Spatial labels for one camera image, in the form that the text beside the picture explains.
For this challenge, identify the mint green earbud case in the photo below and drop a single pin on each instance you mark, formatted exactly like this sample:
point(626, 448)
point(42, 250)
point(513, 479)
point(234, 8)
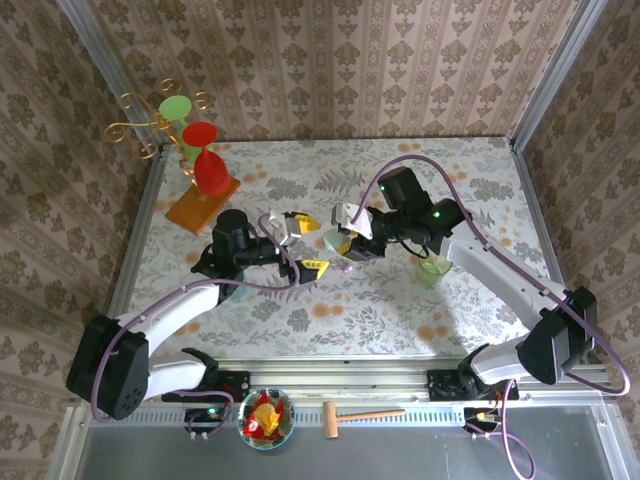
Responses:
point(331, 241)

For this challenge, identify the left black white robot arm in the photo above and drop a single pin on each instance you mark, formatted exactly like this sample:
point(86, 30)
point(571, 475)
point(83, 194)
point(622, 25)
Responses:
point(170, 310)

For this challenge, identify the red plastic wine glass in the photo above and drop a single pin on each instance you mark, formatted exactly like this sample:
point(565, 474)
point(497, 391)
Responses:
point(210, 170)

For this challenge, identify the teal plastic cup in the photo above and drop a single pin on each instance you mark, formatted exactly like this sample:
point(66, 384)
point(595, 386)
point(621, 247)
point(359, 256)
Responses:
point(242, 295)

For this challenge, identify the green plastic cup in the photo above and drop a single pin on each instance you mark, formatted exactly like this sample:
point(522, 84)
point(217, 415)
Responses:
point(434, 272)

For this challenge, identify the green plastic wine glass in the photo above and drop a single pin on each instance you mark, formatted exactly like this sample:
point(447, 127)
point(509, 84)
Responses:
point(175, 107)

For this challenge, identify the red candy wrapper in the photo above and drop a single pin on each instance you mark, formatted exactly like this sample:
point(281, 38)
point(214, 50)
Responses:
point(260, 400)

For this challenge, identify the small wooden mallet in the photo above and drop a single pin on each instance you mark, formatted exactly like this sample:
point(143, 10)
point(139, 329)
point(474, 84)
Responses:
point(331, 420)

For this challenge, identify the yellow candy wrapper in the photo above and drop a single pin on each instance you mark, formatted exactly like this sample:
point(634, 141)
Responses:
point(267, 417)

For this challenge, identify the clear glass bowl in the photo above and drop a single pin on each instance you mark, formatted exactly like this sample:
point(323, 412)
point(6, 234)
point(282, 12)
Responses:
point(280, 440)

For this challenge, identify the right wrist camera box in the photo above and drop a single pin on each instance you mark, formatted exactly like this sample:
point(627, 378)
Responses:
point(350, 220)

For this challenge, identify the aluminium extrusion frame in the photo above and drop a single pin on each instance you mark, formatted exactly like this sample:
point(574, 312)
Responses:
point(350, 375)

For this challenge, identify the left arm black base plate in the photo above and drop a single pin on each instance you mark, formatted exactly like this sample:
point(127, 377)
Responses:
point(237, 385)

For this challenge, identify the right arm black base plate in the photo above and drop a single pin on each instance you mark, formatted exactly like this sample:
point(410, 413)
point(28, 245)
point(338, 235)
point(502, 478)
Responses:
point(440, 385)

